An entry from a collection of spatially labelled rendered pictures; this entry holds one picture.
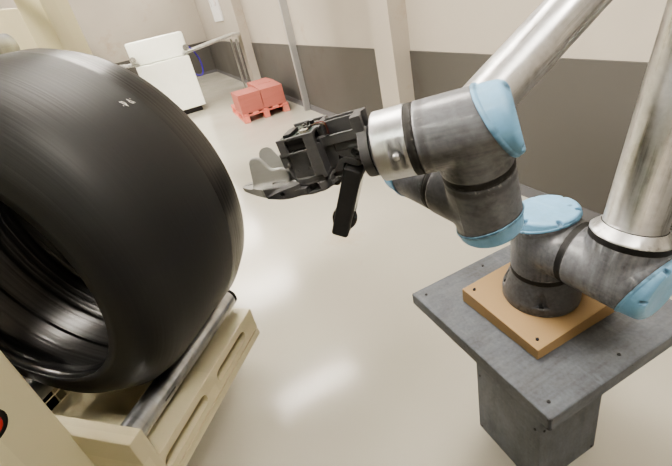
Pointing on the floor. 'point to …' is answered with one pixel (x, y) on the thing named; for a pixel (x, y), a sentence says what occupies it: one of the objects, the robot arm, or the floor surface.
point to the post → (32, 427)
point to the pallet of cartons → (258, 99)
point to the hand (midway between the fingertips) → (253, 190)
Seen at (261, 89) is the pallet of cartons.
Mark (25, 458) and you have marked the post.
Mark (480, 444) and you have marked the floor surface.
